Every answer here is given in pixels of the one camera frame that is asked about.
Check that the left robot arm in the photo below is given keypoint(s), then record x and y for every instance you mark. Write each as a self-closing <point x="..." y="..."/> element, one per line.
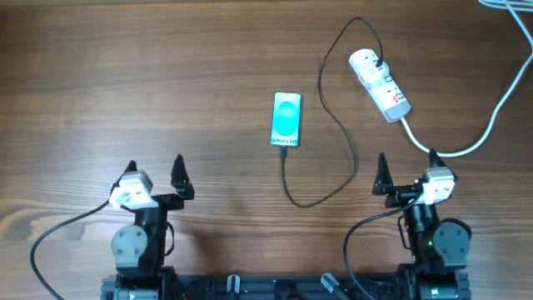
<point x="140" y="248"/>

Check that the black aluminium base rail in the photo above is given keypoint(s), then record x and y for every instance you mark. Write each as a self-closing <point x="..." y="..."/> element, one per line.
<point x="397" y="285"/>

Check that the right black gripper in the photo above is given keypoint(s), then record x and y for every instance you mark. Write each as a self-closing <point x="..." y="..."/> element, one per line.
<point x="385" y="185"/>

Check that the white USB charger plug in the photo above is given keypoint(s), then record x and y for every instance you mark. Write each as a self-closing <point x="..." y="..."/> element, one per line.
<point x="371" y="73"/>

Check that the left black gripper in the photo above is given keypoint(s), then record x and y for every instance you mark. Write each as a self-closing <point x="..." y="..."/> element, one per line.
<point x="182" y="189"/>

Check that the cyan screen Galaxy smartphone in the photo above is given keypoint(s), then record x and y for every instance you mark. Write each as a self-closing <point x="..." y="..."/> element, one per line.
<point x="286" y="119"/>

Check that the white power strip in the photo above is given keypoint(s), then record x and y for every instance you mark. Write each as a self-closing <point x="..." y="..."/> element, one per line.
<point x="385" y="93"/>

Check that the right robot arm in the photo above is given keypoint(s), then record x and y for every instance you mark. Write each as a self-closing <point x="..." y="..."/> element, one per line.
<point x="438" y="246"/>

